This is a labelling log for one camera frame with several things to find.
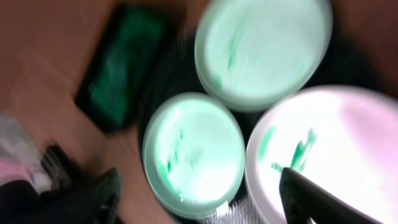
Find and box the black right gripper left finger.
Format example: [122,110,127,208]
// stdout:
[38,168,121,224]

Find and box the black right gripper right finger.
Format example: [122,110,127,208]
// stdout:
[279,167,377,224]

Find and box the white plate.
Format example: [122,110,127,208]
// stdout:
[245,86,397,223]

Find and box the mint green plate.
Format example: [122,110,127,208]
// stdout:
[195,0,333,112]
[142,92,245,219]

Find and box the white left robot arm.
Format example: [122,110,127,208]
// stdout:
[1,115,73,223]

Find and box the rectangular black sponge tray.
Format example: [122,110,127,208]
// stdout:
[75,4,173,133]

